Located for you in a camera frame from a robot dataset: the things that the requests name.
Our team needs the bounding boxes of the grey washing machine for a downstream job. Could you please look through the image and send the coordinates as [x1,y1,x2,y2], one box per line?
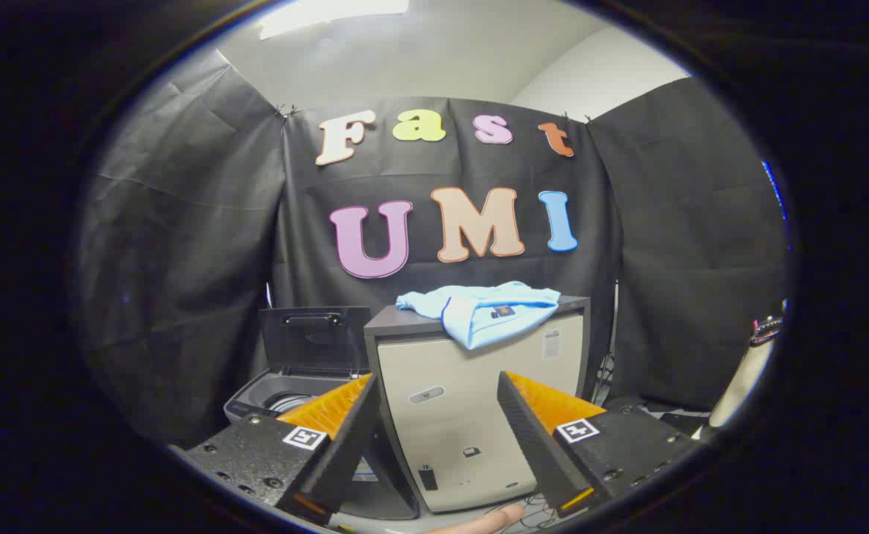
[223,369,420,521]

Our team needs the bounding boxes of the light blue shirt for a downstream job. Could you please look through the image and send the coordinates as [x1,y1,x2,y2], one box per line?
[396,281,561,351]

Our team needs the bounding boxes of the black floor equipment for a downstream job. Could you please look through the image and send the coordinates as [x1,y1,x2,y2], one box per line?
[604,397,710,440]

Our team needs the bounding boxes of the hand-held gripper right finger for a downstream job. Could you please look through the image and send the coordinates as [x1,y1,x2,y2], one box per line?
[497,371,702,518]

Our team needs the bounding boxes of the beige cabinet with dark top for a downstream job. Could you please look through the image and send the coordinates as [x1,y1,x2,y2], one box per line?
[364,295,591,514]

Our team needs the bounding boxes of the floor cables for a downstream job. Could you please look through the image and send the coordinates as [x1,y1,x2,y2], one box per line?
[505,493,563,530]

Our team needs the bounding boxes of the black backdrop cloth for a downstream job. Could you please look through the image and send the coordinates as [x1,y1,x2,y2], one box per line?
[79,48,790,446]

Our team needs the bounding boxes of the cream cylindrical object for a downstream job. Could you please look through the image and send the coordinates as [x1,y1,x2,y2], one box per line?
[709,300,785,429]

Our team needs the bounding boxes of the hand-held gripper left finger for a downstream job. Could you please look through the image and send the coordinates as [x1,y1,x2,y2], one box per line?
[170,373,382,527]

